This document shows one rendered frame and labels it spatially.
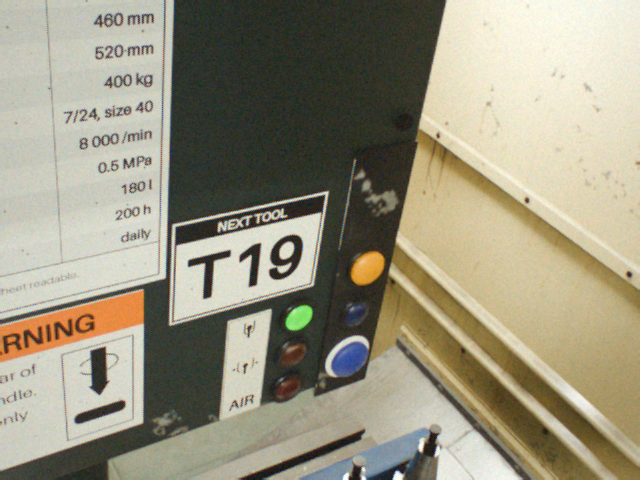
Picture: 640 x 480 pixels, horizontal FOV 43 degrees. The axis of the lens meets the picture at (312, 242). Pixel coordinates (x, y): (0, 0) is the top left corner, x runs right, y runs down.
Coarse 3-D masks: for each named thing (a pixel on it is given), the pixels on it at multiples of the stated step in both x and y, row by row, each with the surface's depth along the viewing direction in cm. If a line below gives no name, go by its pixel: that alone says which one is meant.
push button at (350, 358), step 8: (352, 344) 56; (360, 344) 57; (344, 352) 56; (352, 352) 56; (360, 352) 57; (336, 360) 56; (344, 360) 56; (352, 360) 57; (360, 360) 57; (336, 368) 56; (344, 368) 57; (352, 368) 57; (360, 368) 58; (344, 376) 57
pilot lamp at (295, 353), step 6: (288, 348) 53; (294, 348) 53; (300, 348) 53; (288, 354) 53; (294, 354) 53; (300, 354) 54; (282, 360) 53; (288, 360) 53; (294, 360) 54; (300, 360) 54
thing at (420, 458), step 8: (416, 456) 97; (424, 456) 96; (432, 456) 96; (408, 464) 99; (416, 464) 97; (424, 464) 97; (432, 464) 97; (408, 472) 99; (416, 472) 98; (424, 472) 97; (432, 472) 97
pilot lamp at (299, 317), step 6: (306, 306) 52; (294, 312) 51; (300, 312) 51; (306, 312) 52; (288, 318) 51; (294, 318) 51; (300, 318) 51; (306, 318) 52; (288, 324) 52; (294, 324) 52; (300, 324) 52; (306, 324) 53
